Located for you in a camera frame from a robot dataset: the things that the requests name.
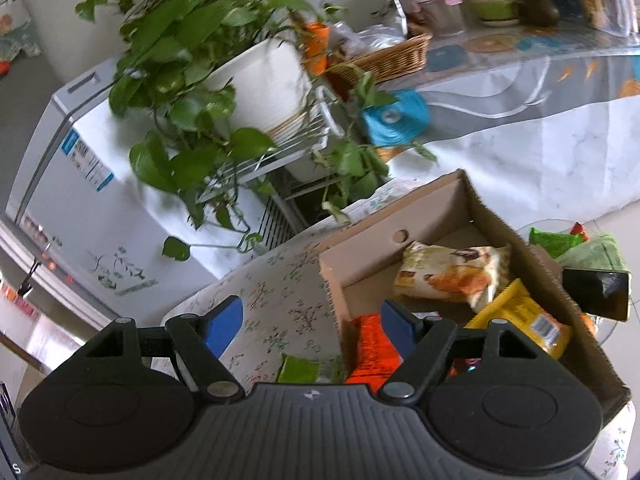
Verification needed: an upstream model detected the white metal plant stand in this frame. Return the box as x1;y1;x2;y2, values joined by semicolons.
195;85;351;231

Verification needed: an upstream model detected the cardboard box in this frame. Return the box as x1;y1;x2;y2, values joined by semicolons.
318;169;632;428

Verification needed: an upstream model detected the printed cloth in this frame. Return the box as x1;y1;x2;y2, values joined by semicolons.
0;0;42;58

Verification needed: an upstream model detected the pink lidded container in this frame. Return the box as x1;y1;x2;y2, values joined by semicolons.
417;0;466;36

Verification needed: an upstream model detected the orange cup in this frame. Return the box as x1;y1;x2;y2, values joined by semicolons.
302;22;331;77

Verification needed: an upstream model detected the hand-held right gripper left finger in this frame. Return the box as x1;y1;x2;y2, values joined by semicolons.
82;295;246;403

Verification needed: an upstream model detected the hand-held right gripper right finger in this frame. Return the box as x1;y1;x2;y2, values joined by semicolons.
377;299;548;406

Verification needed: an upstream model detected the wicker basket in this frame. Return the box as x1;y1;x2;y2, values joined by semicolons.
325;22;433;86

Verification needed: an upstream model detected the white pot with rope band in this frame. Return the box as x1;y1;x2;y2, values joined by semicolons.
202;37;313;143

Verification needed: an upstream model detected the black power cable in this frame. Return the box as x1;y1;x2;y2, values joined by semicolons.
19;242;53;297

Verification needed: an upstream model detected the cloth covered side table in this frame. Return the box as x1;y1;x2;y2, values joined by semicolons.
380;15;640;226

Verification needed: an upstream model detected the green pothos plant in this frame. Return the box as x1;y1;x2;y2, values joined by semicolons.
52;0;438;261

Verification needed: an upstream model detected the blue round roll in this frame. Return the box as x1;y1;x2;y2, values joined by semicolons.
361;89;431;147

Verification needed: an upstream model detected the red snack packet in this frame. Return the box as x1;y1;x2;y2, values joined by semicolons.
345;314;407;386

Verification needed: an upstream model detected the yellow snack packet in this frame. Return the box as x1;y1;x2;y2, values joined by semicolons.
465;279;573;360

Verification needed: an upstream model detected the floral tablecloth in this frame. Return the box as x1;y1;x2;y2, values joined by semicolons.
162;177;636;480

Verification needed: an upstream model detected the green snack packet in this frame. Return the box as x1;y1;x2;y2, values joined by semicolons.
276;354;347;386

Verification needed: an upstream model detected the brown teapot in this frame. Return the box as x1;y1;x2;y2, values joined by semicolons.
515;0;561;28

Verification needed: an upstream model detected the white chest freezer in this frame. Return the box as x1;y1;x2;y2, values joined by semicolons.
0;57;301;331

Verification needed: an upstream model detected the croissant bread packet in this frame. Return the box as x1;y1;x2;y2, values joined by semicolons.
392;241;512;313

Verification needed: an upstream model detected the green bag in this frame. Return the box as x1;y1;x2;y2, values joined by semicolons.
529;227;626;272

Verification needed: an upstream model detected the round glass table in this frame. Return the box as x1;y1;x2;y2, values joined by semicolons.
517;219;640;351

